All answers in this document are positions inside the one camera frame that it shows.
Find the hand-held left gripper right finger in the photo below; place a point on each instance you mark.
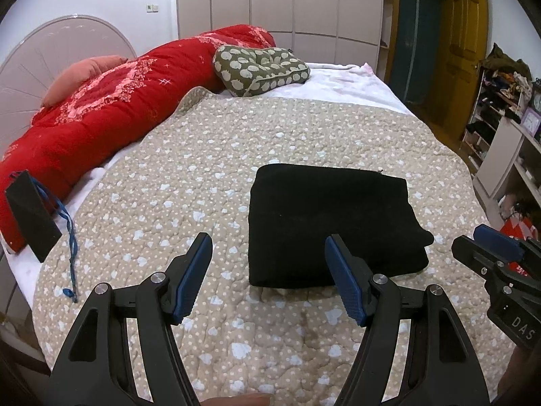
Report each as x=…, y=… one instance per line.
x=346, y=287

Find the black pants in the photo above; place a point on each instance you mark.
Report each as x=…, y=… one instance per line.
x=329, y=211

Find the black box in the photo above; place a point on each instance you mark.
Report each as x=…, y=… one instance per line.
x=29, y=211

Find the pink pillow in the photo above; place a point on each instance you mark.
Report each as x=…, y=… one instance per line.
x=76, y=76

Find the red floral quilt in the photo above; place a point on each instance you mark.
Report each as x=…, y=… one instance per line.
x=105, y=110

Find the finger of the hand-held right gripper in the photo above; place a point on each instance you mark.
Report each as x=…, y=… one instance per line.
x=475, y=256
x=496, y=240

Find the pale rounded headboard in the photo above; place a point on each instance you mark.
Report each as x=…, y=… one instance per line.
x=42, y=46

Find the yellow wooden door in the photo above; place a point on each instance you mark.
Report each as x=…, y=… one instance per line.
x=460, y=50

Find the dark teal door curtain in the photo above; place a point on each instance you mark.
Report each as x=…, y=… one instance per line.
x=414, y=42

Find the cluttered white shelf unit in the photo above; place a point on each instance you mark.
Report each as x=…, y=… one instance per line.
x=507, y=143

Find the red white bag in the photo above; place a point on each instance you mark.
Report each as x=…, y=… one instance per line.
x=531, y=226

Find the white wardrobe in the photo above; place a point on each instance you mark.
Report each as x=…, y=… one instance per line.
x=274, y=0

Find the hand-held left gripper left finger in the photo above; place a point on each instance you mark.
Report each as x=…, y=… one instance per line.
x=194, y=279

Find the purple framed clock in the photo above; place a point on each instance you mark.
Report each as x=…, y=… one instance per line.
x=531, y=120

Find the green patterned cushion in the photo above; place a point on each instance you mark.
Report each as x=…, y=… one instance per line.
x=253, y=65

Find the beige dotted quilted blanket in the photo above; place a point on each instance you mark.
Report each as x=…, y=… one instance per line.
x=211, y=156

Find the person's left hand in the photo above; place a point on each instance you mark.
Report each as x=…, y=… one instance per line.
x=236, y=401

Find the white wall switch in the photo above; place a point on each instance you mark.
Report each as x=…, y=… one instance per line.
x=151, y=7

